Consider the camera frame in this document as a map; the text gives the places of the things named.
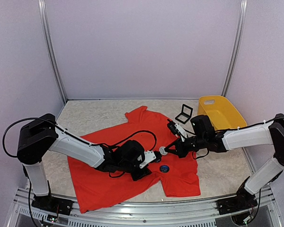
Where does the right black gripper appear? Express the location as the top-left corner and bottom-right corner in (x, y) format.
(164, 134), (206, 158)

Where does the yellow sunflower brooch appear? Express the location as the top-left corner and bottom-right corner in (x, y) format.
(159, 147), (168, 156)

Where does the red t-shirt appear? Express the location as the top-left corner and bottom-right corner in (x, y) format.
(68, 106), (201, 213)

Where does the black case with yellow brooch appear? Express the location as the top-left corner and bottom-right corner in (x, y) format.
(175, 104), (193, 124)

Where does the yellow plastic basket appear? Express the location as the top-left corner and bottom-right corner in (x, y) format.
(197, 96), (247, 132)

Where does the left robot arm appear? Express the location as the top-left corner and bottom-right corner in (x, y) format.
(17, 114), (156, 210)

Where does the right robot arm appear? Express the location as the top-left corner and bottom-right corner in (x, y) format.
(160, 113), (284, 210)

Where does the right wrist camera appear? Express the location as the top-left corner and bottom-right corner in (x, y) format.
(167, 120), (188, 142)

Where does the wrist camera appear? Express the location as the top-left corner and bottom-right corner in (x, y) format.
(167, 120), (188, 142)
(139, 151), (162, 169)

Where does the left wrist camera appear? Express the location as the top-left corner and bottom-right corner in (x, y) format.
(139, 151), (162, 169)

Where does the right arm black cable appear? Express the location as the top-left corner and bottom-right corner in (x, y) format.
(193, 148), (210, 161)

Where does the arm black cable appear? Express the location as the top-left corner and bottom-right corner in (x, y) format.
(193, 148), (210, 161)
(2, 117), (157, 159)

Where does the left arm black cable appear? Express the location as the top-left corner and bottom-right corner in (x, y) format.
(2, 117), (157, 159)

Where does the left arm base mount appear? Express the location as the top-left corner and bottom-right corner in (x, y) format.
(32, 196), (73, 216)

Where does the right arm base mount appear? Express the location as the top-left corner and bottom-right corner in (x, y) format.
(216, 196), (258, 215)

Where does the front aluminium rail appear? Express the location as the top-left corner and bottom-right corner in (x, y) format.
(4, 186), (284, 227)

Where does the right aluminium frame post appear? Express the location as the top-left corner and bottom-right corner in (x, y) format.
(222, 0), (248, 97)

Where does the aluminium frame post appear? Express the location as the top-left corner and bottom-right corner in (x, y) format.
(222, 0), (248, 97)
(38, 0), (68, 105)

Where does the left aluminium frame post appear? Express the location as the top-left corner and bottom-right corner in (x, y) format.
(38, 0), (68, 105)

